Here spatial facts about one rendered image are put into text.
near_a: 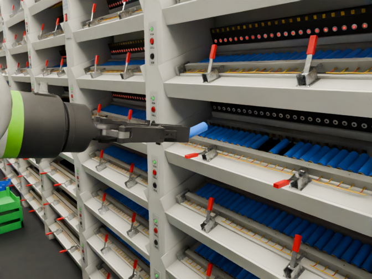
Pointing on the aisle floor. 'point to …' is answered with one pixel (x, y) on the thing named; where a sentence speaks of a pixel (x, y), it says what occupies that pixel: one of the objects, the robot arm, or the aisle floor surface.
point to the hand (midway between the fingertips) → (169, 133)
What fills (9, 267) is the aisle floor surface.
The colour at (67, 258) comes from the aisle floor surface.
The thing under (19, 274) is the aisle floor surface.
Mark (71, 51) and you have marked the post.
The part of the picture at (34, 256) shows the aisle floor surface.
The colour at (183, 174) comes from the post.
